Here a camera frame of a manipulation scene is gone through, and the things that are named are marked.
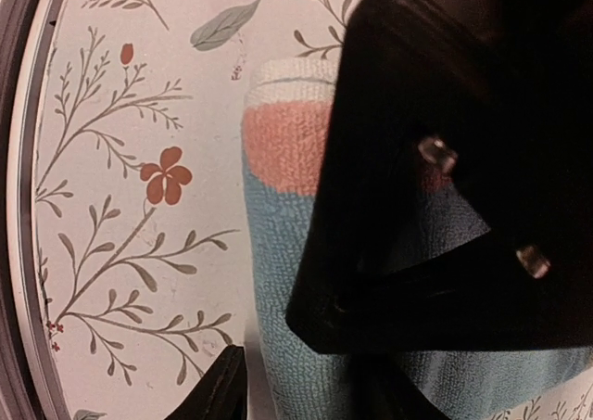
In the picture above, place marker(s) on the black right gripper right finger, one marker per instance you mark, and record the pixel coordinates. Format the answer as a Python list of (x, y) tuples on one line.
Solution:
[(379, 390)]

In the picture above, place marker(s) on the floral patterned table mat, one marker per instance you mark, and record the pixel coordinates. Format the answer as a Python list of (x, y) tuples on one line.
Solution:
[(144, 247)]

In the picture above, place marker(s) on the aluminium front rail frame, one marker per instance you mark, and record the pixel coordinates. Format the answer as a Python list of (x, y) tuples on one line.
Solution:
[(30, 385)]

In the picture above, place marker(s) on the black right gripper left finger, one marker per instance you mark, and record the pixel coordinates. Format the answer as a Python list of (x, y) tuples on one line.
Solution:
[(221, 394)]

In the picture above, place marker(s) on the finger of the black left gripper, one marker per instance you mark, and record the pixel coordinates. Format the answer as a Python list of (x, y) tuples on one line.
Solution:
[(497, 96)]

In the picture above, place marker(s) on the blue cartoon print towel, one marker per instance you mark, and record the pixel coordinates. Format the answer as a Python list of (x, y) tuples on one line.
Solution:
[(283, 129)]

